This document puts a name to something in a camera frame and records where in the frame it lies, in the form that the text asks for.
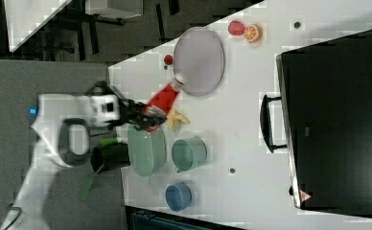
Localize yellow peeled banana toy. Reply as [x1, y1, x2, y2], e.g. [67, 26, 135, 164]
[165, 108, 190, 131]

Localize red ketchup bottle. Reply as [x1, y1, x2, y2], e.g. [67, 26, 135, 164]
[143, 77, 184, 132]

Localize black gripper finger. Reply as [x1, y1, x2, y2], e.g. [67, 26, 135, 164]
[135, 117, 166, 130]
[128, 100, 148, 110]

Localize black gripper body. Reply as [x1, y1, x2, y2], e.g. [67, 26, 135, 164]
[111, 99, 146, 127]

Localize green spatula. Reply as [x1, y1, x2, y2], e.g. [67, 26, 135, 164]
[80, 138, 125, 200]

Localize black toaster oven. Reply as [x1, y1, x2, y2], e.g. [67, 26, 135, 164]
[276, 30, 372, 218]

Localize red fruit toy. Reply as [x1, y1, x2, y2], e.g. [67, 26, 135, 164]
[227, 20, 245, 35]

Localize green perforated colander bowl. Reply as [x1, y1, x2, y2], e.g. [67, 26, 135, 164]
[128, 126, 167, 177]

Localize grey round plate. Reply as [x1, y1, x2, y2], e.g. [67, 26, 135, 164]
[173, 27, 225, 97]

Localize blue cup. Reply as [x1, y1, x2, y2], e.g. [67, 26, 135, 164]
[165, 182, 193, 212]

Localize black cylinder cup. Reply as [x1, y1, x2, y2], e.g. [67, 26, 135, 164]
[90, 143, 130, 173]

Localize small red strawberry toy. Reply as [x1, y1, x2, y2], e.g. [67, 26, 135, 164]
[164, 55, 174, 65]

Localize green mug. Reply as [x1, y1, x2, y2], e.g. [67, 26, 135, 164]
[172, 137, 207, 173]

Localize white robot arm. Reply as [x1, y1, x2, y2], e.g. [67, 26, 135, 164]
[0, 94, 166, 230]

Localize orange slice toy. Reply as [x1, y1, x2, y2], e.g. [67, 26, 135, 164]
[244, 24, 263, 43]

